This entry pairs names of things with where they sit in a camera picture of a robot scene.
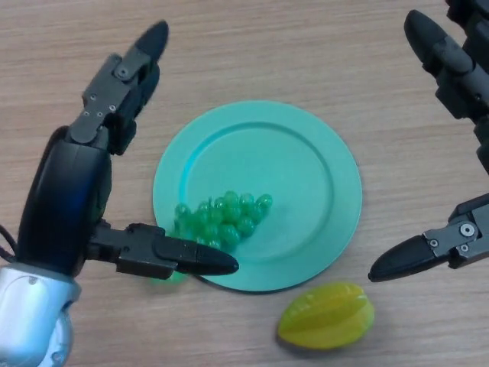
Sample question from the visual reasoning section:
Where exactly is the green grapes bunch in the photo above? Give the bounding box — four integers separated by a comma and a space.
148, 190, 274, 286

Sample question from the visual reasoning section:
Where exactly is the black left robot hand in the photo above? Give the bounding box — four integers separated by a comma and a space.
17, 19, 241, 281

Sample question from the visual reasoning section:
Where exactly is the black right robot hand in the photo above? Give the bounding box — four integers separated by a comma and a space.
368, 0, 489, 283

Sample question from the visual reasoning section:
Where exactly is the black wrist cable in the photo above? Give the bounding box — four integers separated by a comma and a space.
0, 224, 20, 265

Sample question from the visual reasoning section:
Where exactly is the round green plate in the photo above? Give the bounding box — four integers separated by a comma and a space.
152, 99, 363, 294

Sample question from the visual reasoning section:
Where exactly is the yellow starfruit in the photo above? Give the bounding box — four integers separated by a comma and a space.
277, 281, 375, 351

